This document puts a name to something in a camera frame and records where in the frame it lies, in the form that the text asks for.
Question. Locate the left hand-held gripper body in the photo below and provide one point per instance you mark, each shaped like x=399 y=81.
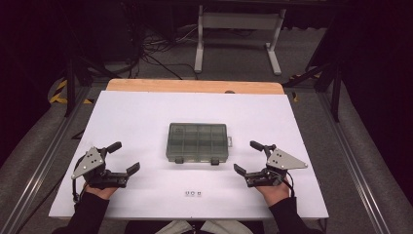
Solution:
x=89 y=162

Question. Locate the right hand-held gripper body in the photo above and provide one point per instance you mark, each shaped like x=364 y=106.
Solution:
x=281 y=161

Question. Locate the grey translucent compartment box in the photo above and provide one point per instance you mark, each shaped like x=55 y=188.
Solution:
x=197 y=143

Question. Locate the person's left hand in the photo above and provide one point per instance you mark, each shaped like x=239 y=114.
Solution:
x=103 y=192

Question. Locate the person's right hand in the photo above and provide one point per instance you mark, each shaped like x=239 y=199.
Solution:
x=273 y=194

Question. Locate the white table board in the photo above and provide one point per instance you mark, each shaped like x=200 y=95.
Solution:
x=146 y=113

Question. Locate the person's right leg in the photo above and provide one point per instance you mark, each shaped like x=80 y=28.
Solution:
x=227 y=227

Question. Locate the person's leg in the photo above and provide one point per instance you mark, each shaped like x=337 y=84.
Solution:
x=175 y=227
x=227 y=227

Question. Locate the yellow black floor tape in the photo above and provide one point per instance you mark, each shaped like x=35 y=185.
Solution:
x=58 y=94
x=294 y=97

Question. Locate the person's left leg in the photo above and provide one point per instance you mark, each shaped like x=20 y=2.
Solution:
x=175 y=227

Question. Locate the black tripod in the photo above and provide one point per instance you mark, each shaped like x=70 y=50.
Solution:
x=73 y=74

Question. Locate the wooden table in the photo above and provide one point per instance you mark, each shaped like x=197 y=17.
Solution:
x=195 y=86

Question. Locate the black metal stand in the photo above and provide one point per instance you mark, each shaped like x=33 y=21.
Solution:
x=334 y=81

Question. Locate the grey metal stand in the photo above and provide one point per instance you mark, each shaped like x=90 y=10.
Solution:
x=240 y=21

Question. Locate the aluminium floor rail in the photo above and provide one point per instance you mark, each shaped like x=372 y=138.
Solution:
x=39 y=169
x=354 y=169

